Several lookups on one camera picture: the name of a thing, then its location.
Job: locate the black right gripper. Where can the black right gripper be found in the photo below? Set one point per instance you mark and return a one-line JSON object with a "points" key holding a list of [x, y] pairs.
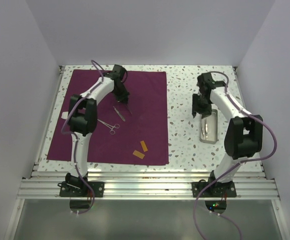
{"points": [[205, 112]]}

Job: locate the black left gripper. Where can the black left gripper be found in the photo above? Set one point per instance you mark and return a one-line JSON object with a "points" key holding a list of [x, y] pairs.
{"points": [[124, 98]]}

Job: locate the silver scalpel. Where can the silver scalpel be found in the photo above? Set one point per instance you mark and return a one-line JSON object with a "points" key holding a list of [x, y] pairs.
{"points": [[119, 114]]}

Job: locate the steel instrument tray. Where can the steel instrument tray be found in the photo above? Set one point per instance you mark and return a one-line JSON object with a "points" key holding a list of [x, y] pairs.
{"points": [[212, 129]]}

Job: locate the steel forceps scissors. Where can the steel forceps scissors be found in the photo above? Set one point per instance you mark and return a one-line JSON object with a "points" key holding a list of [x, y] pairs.
{"points": [[112, 128]]}

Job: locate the orange bandage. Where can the orange bandage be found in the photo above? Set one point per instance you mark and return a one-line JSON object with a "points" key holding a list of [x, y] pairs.
{"points": [[139, 154], [144, 147]]}

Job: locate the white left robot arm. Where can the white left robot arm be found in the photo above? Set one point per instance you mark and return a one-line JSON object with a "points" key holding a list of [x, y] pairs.
{"points": [[82, 120]]}

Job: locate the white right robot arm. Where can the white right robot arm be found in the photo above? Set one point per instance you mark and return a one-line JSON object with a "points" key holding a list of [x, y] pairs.
{"points": [[244, 134]]}

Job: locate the purple cloth mat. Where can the purple cloth mat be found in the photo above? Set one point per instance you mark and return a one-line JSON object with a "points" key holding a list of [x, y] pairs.
{"points": [[148, 103]]}

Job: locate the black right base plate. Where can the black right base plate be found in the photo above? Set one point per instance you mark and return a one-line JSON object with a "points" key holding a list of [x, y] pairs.
{"points": [[217, 190]]}

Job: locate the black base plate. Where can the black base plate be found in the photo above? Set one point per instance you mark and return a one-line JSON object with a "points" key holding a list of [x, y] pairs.
{"points": [[96, 188], [217, 190]]}

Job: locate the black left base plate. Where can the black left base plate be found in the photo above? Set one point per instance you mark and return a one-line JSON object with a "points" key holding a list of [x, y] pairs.
{"points": [[96, 188]]}

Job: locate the aluminium rail frame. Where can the aluminium rail frame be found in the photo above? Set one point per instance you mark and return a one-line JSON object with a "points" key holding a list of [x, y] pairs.
{"points": [[150, 202]]}

